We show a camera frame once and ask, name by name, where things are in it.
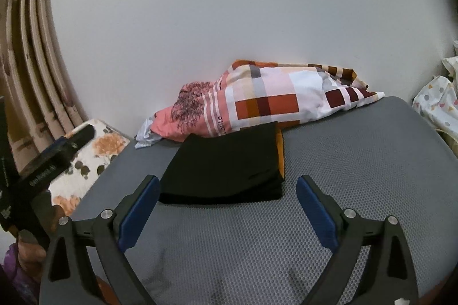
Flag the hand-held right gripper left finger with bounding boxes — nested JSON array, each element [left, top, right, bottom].
[[39, 175, 161, 305]]

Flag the light blue white cloth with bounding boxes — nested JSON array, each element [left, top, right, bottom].
[[135, 117, 162, 149]]

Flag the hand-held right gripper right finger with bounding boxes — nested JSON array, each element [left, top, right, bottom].
[[296, 175, 419, 305]]

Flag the grey mesh mat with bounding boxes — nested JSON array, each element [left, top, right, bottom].
[[70, 96, 458, 305]]

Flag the black pants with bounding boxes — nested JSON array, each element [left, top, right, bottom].
[[158, 121, 284, 204]]

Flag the orange cloth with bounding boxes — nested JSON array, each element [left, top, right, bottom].
[[274, 128, 287, 184]]

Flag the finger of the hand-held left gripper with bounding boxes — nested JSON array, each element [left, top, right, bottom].
[[39, 122, 96, 170]]

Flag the person's left hand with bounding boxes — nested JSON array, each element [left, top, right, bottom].
[[16, 229, 50, 277]]

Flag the person's left forearm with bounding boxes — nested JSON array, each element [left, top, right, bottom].
[[0, 243, 41, 305]]

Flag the beige patterned curtain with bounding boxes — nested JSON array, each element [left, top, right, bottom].
[[0, 0, 89, 174]]

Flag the floral white orange pillow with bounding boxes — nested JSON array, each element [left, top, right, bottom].
[[48, 119, 131, 219]]

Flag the white dotted triangle print blanket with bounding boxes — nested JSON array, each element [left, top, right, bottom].
[[411, 40, 458, 148]]

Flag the checkered pink patchwork blanket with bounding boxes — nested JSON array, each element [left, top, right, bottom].
[[149, 59, 386, 141]]

